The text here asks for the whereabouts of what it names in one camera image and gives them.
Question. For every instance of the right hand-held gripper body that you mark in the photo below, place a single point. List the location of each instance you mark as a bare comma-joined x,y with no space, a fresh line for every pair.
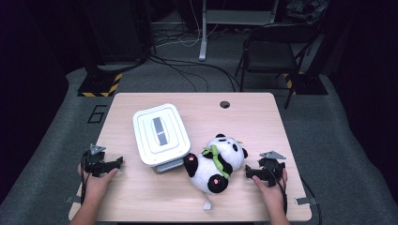
271,170

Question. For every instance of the black equipment cabinet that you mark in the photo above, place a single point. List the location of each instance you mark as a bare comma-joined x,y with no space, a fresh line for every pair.
119,31

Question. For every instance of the white metal stand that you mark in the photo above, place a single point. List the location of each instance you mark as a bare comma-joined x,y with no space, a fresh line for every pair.
204,34

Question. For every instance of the black folding chair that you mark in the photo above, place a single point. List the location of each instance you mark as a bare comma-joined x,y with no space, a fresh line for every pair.
270,56

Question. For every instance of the black yellow striped base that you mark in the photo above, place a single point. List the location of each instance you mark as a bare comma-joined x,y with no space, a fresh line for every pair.
100,85
308,84

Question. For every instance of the white storage box lid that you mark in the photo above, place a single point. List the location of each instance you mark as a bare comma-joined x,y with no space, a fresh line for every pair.
161,134

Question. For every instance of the grey metal table bracket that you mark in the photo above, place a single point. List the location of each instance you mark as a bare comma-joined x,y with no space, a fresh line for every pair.
73,199
305,201

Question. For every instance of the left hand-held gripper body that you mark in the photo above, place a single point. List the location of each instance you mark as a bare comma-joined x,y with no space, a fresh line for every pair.
94,164

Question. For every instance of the panda plush toy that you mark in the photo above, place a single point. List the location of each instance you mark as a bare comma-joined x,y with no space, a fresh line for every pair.
208,170

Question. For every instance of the person's left hand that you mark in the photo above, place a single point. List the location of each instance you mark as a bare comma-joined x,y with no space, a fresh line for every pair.
95,186

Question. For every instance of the clear plastic storage box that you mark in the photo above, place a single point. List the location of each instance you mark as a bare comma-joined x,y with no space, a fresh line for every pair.
167,166

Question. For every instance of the person's right hand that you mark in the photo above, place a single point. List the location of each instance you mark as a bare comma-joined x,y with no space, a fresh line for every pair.
273,197

